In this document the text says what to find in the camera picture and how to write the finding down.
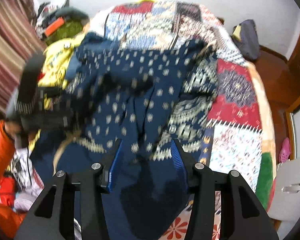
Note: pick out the patchwork bed blanket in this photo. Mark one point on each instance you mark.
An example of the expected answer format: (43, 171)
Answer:
(237, 100)

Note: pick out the person's left forearm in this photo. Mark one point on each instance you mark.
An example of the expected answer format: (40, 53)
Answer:
(1, 152)

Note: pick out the grey bag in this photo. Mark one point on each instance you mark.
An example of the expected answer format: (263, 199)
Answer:
(248, 40)

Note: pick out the orange box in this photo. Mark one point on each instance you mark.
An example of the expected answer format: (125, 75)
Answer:
(53, 26)

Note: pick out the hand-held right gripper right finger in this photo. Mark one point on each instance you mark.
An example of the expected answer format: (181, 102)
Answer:
(178, 161)

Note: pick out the yellow folder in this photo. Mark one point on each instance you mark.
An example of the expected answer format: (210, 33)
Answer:
(237, 32)

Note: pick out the striped red curtain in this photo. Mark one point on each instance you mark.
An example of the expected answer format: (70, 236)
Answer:
(7, 45)

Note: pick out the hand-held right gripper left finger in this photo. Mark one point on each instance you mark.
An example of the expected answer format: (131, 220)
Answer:
(113, 166)

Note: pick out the green patterned cloth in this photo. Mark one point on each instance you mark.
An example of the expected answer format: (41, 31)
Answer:
(67, 31)

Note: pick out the pink slipper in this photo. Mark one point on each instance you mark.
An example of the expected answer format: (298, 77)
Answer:
(284, 150)

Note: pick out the grey pillow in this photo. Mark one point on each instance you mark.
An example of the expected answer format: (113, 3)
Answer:
(72, 12)

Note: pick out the blue cloth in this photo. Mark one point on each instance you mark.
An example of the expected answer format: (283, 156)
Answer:
(86, 50)

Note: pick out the yellow garment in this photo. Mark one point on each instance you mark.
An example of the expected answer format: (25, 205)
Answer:
(57, 60)

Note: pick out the navy patterned hoodie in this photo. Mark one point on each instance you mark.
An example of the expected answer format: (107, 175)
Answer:
(140, 105)

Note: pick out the pile of mixed clothes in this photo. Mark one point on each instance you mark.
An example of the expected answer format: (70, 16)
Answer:
(43, 15)

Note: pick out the wooden door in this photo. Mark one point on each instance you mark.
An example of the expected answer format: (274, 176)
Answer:
(297, 80)

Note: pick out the black and white printed cloth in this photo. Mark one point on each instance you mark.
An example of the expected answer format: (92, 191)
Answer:
(22, 170)

